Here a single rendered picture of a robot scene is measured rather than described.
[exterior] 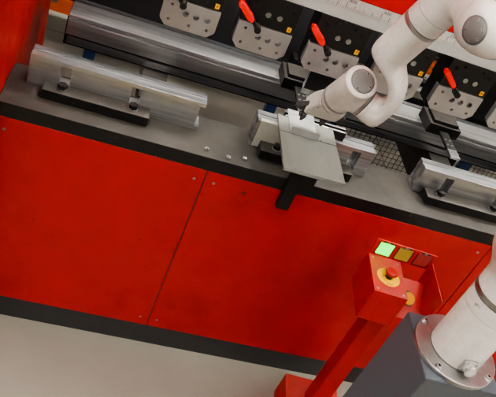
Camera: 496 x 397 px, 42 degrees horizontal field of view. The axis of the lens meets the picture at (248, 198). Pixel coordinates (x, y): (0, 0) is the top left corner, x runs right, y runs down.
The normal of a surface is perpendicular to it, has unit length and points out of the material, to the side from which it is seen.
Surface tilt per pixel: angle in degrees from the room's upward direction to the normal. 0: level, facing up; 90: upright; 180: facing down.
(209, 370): 0
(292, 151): 0
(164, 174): 90
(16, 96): 0
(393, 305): 90
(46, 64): 90
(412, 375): 90
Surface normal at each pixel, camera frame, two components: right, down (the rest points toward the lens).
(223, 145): 0.34, -0.73
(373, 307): -0.04, 0.62
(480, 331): -0.51, 0.39
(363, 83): 0.28, -0.15
